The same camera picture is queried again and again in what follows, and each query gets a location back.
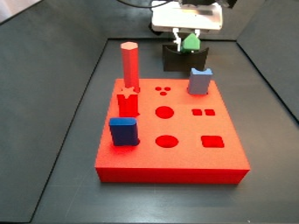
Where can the red peg board block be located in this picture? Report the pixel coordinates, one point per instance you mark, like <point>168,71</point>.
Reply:
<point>188,144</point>

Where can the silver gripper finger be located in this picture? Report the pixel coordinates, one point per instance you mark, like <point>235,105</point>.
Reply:
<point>198,33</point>
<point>176,39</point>

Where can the light blue notched peg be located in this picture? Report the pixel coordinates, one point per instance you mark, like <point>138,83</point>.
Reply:
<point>199,81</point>

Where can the black curved fixture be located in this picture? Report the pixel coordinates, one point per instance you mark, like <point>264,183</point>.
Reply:
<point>183,61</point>

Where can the tall red hexagonal peg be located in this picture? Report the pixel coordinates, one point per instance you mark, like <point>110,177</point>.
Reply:
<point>130,65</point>

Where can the dark blue rounded peg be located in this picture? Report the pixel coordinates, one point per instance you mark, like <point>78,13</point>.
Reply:
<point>123,131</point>

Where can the red star peg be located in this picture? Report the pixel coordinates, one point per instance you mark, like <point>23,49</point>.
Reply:
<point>127,102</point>

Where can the green three prong object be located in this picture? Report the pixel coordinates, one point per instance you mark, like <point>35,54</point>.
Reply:
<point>191,44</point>

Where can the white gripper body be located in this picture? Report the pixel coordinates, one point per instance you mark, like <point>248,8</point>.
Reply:
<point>186,16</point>

